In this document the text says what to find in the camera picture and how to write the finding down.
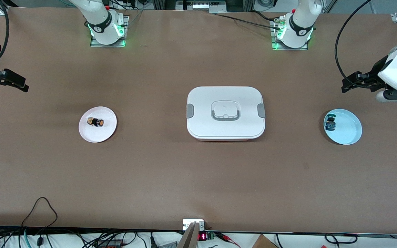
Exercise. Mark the brown cardboard piece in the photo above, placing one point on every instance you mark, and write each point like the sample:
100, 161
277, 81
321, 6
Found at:
263, 243

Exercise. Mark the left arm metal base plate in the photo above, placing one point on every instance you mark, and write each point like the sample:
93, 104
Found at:
275, 46

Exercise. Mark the aluminium profile beam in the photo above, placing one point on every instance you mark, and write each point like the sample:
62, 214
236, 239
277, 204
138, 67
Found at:
189, 239

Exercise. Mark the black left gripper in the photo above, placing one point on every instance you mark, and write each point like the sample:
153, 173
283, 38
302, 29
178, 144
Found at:
375, 74

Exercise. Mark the pink round plate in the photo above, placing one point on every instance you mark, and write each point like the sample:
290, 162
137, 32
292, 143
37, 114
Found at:
97, 134

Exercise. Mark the white lidded box grey latches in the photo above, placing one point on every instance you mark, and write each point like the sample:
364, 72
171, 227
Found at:
202, 103

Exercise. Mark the red digit display module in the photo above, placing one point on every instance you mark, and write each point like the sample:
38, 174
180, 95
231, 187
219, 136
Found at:
202, 236

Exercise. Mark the green push-button switch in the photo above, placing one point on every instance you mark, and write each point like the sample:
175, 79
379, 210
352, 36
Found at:
330, 123

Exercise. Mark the light blue round plate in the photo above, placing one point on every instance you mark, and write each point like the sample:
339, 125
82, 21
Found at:
348, 131

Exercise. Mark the white lit panel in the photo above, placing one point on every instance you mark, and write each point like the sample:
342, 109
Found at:
207, 6

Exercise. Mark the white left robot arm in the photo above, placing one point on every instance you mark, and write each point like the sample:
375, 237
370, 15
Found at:
298, 27

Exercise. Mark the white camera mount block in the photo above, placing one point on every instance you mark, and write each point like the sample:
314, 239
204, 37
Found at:
189, 222

